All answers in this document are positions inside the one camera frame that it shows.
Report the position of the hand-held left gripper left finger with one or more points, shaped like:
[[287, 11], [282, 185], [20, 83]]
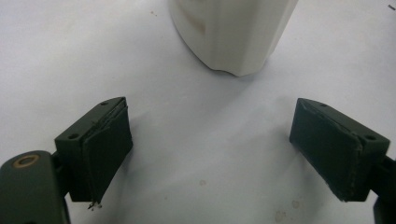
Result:
[[99, 149]]

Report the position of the white bottle blue pump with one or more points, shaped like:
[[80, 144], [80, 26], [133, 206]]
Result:
[[233, 37]]

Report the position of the white table mat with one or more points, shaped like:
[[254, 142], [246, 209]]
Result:
[[199, 140]]

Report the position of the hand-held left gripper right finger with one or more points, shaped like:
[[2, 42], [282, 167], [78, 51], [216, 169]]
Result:
[[333, 149]]

